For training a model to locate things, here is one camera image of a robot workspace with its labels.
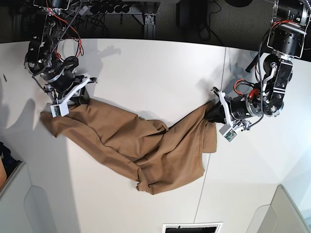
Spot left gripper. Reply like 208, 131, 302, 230
204, 87, 262, 132

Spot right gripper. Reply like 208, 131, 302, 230
43, 56, 89, 106

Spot brown t-shirt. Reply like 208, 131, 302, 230
40, 99, 217, 195

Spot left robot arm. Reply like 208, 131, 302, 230
205, 0, 311, 132

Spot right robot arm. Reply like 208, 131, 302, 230
24, 0, 97, 105

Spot white power strip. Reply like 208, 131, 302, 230
78, 5, 91, 16

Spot black power adapter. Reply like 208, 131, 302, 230
176, 0, 207, 29

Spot white framed floor vent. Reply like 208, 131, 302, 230
161, 222, 223, 233

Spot right grey chair back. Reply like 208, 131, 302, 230
247, 185, 311, 233

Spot grey chair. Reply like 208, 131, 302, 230
0, 162, 58, 233
247, 185, 311, 233

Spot left grey chair back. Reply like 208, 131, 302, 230
0, 162, 58, 233

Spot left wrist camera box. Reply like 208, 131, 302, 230
219, 125, 238, 142

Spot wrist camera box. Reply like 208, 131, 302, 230
50, 103, 69, 117
219, 125, 238, 142

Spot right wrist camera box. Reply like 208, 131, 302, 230
50, 103, 69, 117

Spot aluminium table frame post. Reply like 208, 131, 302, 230
143, 14, 156, 39

